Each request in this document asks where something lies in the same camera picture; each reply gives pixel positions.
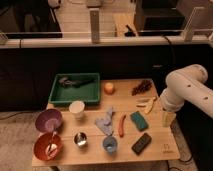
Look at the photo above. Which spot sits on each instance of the dark tool in tray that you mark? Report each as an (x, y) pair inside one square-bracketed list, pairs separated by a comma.
[(66, 82)]

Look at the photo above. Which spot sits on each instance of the light blue towel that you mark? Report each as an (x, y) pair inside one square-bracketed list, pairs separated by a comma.
[(105, 124)]

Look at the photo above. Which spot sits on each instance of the blue plastic cup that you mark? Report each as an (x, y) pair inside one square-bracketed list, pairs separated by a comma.
[(110, 144)]

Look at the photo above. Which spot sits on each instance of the banana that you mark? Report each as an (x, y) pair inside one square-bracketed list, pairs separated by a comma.
[(146, 103)]

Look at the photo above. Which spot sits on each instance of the red bowl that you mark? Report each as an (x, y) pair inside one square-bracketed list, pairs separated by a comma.
[(42, 144)]

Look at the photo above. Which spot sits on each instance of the purple bowl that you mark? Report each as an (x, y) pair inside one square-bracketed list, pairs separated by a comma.
[(48, 120)]

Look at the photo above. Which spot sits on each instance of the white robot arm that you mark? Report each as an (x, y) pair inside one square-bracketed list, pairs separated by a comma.
[(186, 84)]

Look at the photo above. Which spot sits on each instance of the black rectangular block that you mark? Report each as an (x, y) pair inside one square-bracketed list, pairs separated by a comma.
[(141, 143)]

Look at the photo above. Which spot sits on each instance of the teal sponge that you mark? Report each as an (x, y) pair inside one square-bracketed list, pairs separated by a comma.
[(139, 121)]

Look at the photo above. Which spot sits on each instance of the wooden table board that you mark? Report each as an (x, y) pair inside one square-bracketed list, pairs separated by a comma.
[(162, 147)]

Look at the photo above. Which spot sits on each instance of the white spoon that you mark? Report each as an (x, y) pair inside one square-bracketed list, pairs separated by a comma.
[(51, 142)]

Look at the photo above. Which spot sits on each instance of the green plastic tray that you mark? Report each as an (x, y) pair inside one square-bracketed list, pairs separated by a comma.
[(64, 96)]

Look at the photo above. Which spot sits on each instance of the purple grapes bunch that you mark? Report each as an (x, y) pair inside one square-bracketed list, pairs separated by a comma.
[(144, 86)]

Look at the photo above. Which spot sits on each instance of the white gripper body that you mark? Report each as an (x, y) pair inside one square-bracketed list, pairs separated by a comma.
[(167, 118)]

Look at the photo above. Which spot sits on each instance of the small metal cup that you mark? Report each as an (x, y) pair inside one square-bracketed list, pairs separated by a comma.
[(80, 139)]

